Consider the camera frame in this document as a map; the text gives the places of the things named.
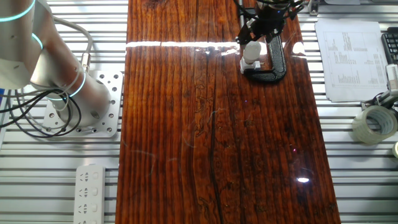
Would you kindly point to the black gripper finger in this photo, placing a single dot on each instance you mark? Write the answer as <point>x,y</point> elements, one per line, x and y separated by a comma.
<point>273,35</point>
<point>245,32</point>

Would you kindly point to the black keyboard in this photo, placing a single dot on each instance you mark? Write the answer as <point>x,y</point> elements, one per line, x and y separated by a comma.
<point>391,46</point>

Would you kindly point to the white bulb socket adapter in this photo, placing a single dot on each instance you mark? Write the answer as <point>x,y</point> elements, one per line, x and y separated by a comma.
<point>247,67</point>

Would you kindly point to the small pale roll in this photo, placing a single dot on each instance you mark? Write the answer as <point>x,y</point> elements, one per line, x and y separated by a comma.
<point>395,150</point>

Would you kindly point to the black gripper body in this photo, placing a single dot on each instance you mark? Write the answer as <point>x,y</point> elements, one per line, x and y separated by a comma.
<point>269,21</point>

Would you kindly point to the printed paper sheets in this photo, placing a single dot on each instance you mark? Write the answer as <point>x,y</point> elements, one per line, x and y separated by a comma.
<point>354,68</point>

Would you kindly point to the white power strip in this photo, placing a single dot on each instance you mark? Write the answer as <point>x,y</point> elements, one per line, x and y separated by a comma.
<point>90,196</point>

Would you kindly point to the silver ribbed handheld device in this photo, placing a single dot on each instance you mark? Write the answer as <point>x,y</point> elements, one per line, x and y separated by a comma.
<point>392,77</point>

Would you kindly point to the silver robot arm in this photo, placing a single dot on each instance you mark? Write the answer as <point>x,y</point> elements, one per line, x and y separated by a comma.
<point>31,56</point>

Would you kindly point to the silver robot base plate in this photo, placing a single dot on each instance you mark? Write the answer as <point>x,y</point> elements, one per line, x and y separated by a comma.
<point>113,102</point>

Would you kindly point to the black C-clamp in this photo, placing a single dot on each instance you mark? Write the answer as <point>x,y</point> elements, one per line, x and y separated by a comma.
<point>278,68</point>

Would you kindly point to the clear tape roll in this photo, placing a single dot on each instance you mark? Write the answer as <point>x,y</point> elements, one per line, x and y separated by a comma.
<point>362,130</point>

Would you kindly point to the brown wooden board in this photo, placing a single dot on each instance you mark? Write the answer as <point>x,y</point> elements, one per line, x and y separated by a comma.
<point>174,140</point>

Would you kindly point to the white light bulb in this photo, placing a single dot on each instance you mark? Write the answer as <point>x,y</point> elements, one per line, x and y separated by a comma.
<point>252,51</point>

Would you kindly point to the silver corner bracket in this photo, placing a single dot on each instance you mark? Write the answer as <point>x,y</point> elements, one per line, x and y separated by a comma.
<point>313,7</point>

